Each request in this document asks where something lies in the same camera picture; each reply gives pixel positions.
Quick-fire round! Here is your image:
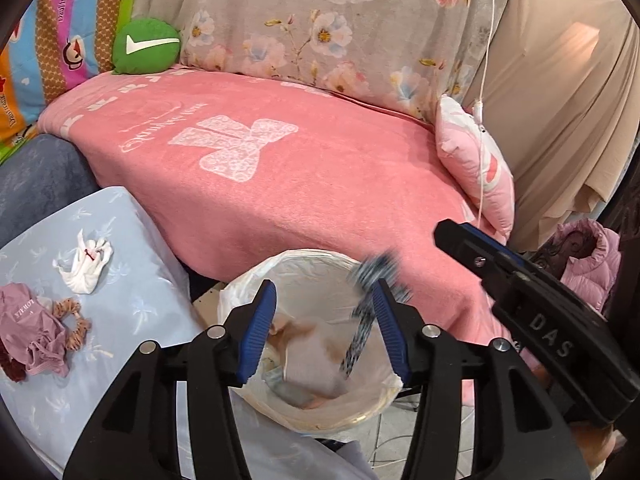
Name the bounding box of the pink puffer jacket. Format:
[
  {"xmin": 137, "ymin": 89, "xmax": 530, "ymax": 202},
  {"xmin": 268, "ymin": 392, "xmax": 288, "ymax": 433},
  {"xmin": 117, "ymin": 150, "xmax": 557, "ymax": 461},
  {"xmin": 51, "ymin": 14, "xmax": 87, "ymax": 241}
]
[{"xmin": 555, "ymin": 219, "xmax": 623, "ymax": 313}]

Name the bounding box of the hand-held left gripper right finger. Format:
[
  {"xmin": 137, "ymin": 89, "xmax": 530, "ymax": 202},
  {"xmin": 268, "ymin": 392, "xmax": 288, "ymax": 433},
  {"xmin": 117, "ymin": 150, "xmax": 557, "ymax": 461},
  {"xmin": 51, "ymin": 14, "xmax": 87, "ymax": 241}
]
[{"xmin": 371, "ymin": 278, "xmax": 591, "ymax": 480}]

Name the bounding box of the white cable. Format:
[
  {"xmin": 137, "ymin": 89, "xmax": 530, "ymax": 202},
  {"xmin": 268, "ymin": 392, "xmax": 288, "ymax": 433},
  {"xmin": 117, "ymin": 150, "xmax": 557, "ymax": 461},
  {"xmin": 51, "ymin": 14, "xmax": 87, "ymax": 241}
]
[{"xmin": 470, "ymin": 0, "xmax": 501, "ymax": 233}]

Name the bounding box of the pink cleaning cloth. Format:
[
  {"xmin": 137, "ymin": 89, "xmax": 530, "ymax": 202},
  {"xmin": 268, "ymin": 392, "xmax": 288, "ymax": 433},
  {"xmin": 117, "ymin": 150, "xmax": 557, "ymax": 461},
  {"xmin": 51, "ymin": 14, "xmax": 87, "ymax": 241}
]
[{"xmin": 282, "ymin": 332, "xmax": 348, "ymax": 398}]

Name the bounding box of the dark red scrunchie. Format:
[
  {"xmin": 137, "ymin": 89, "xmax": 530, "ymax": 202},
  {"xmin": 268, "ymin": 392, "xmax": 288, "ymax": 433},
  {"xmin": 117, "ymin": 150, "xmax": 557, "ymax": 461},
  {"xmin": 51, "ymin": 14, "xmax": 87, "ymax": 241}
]
[{"xmin": 0, "ymin": 345, "xmax": 28, "ymax": 383}]

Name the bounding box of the blue-grey sofa cushion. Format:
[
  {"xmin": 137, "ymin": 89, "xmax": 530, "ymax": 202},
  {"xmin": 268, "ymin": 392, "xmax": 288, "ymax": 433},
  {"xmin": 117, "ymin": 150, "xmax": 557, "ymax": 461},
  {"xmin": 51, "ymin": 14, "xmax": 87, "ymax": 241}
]
[{"xmin": 0, "ymin": 132, "xmax": 101, "ymax": 248}]

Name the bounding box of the beige cloth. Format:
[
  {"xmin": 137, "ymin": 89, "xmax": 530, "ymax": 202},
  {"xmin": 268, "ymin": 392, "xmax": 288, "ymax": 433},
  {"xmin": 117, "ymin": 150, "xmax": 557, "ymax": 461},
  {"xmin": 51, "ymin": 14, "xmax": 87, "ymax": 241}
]
[{"xmin": 462, "ymin": 0, "xmax": 640, "ymax": 253}]

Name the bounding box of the purple cloth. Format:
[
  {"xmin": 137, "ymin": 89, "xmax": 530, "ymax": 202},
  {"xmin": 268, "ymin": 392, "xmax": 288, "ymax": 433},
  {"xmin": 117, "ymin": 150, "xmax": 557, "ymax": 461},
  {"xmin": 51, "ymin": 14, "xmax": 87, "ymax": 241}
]
[{"xmin": 0, "ymin": 282, "xmax": 71, "ymax": 380}]

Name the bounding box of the pink pillow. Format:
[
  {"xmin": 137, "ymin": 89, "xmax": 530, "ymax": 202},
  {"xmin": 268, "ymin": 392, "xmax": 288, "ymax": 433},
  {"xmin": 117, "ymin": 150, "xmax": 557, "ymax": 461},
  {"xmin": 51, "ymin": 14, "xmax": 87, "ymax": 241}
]
[{"xmin": 435, "ymin": 94, "xmax": 516, "ymax": 241}]

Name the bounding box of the green round cushion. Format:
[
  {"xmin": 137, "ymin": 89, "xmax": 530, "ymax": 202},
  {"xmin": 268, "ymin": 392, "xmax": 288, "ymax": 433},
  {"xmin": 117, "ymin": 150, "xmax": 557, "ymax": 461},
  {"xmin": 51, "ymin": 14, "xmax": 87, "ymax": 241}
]
[{"xmin": 112, "ymin": 17, "xmax": 182, "ymax": 76}]

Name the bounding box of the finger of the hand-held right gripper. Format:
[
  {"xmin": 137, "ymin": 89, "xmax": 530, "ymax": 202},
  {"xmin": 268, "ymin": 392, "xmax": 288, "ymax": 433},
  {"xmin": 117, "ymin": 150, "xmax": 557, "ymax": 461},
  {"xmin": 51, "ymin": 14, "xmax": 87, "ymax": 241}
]
[
  {"xmin": 434, "ymin": 219, "xmax": 531, "ymax": 306},
  {"xmin": 462, "ymin": 223, "xmax": 522, "ymax": 262}
]

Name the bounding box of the striped monkey print blanket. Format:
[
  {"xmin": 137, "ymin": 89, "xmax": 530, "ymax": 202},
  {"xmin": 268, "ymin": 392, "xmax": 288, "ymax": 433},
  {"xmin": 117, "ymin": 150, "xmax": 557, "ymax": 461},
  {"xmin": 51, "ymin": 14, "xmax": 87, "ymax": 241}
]
[{"xmin": 0, "ymin": 0, "xmax": 146, "ymax": 161}]

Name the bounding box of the grey floral cloth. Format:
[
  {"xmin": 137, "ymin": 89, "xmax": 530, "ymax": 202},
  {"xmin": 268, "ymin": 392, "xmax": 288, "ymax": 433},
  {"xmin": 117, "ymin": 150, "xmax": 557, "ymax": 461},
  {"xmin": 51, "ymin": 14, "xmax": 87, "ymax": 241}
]
[{"xmin": 131, "ymin": 0, "xmax": 518, "ymax": 123}]

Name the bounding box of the person's right hand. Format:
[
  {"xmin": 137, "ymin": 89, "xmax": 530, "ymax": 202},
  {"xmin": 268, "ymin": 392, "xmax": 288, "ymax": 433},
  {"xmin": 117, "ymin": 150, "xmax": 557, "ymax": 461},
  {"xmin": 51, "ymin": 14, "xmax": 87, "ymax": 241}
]
[{"xmin": 567, "ymin": 417, "xmax": 628, "ymax": 468}]

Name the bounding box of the pink blanket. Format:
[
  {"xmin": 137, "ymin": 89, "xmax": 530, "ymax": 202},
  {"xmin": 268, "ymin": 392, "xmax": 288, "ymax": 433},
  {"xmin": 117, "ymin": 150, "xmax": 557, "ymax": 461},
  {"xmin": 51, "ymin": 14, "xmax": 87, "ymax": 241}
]
[{"xmin": 37, "ymin": 65, "xmax": 551, "ymax": 406}]

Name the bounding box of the white cloth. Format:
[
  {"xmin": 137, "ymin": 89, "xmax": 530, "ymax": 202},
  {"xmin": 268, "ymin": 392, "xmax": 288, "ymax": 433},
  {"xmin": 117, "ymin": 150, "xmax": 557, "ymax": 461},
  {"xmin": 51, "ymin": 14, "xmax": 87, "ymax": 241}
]
[{"xmin": 52, "ymin": 229, "xmax": 115, "ymax": 295}]

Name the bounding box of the brown scrunchie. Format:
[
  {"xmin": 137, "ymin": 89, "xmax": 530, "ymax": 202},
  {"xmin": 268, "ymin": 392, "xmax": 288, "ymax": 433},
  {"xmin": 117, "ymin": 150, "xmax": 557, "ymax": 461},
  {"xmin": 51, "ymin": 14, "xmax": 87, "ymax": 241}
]
[{"xmin": 50, "ymin": 297, "xmax": 93, "ymax": 353}]

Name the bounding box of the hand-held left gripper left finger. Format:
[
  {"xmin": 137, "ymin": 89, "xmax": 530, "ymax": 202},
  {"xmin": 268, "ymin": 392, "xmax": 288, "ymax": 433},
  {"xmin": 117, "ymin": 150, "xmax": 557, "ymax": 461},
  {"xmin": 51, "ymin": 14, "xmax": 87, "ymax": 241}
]
[{"xmin": 62, "ymin": 279, "xmax": 278, "ymax": 480}]

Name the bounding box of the white lined waste bin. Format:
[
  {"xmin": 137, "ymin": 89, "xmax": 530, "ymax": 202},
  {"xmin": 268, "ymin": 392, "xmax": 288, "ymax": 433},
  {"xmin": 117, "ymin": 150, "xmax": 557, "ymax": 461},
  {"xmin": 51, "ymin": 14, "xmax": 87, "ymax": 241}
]
[{"xmin": 217, "ymin": 249, "xmax": 406, "ymax": 433}]

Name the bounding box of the leopard print strip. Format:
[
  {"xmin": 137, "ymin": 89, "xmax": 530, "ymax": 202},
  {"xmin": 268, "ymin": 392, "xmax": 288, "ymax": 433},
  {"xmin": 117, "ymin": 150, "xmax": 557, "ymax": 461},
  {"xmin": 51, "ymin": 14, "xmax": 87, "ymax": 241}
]
[{"xmin": 340, "ymin": 247, "xmax": 413, "ymax": 376}]

